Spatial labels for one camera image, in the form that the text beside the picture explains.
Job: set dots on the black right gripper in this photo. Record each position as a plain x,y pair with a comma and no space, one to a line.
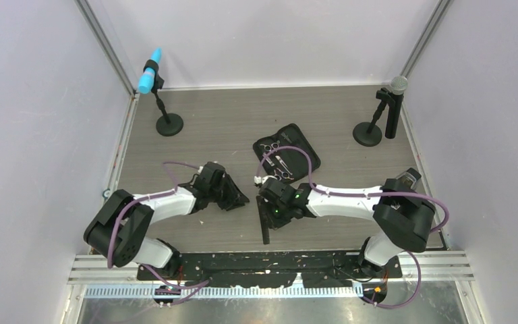
274,222

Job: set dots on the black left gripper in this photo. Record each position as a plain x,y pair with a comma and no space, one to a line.
235,198

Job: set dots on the black hair comb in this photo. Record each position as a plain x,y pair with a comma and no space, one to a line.
264,223

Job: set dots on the black zip tool case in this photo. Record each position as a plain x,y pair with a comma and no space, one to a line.
300,160

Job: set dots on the silver hair scissors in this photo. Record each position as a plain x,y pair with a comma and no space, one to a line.
269,148

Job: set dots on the black hair clip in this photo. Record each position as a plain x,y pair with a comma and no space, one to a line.
291,138

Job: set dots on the silver thinning scissors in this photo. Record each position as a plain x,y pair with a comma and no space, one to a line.
282,172

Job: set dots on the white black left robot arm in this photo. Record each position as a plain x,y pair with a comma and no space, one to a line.
119,229

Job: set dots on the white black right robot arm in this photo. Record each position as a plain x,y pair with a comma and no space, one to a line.
403,216

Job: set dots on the black left microphone stand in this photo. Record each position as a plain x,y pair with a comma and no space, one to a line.
169,124

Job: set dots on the black microphone stand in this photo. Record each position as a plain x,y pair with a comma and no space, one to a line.
368,133
169,124

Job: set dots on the black right microphone stand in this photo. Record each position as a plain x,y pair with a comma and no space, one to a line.
368,133

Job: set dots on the blue microphone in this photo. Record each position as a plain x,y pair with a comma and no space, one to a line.
150,72

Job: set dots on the clear black box device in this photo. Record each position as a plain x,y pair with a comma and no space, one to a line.
410,177

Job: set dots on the black silver microphone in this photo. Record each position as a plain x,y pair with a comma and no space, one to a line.
396,91

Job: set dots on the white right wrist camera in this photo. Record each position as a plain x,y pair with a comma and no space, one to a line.
259,181

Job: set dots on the black mounting base plate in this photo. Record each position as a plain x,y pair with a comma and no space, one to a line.
316,269

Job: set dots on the aluminium frame rail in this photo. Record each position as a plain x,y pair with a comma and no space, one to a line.
87,271

